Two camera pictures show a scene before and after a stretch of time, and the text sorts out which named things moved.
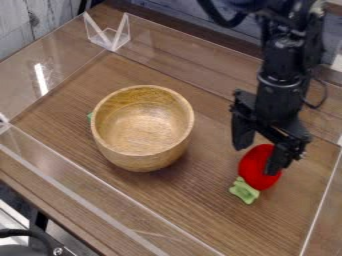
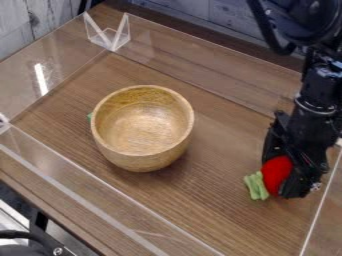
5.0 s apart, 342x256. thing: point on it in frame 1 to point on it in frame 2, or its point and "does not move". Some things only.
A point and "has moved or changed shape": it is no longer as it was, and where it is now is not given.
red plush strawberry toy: x=254 y=178 has moved or changed shape
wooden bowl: x=140 y=125 does not move
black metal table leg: x=42 y=221 does not move
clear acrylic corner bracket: x=111 y=39 does not move
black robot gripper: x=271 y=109 to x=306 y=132
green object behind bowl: x=90 y=116 does not move
